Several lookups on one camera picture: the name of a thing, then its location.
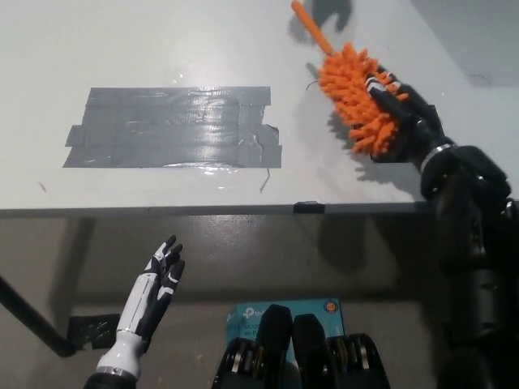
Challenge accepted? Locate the teal router box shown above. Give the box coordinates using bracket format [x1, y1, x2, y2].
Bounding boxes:
[225, 298, 346, 353]

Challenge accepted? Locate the grey duct tape patch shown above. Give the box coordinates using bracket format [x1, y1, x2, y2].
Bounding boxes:
[62, 85, 284, 169]

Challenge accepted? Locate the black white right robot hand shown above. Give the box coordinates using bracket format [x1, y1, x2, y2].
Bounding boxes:
[363, 66, 455, 168]

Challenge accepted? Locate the black table leg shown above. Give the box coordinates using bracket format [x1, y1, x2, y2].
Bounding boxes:
[0, 274, 77, 358]

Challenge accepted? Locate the orange noodle duster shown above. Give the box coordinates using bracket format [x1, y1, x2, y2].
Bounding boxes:
[290, 0, 411, 159]

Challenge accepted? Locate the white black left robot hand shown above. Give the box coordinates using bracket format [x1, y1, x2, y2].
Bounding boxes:
[95, 234, 187, 376]

